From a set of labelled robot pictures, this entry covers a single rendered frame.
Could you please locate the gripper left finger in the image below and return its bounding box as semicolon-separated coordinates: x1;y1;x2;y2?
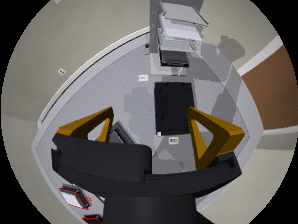
56;107;114;142

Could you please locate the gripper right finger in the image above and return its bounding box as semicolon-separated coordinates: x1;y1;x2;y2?
187;107;245;170

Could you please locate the dark grey shelf rack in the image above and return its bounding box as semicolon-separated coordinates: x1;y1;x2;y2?
150;0;209;76

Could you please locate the white microplate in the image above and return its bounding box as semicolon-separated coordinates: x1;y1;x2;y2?
61;191;84;208

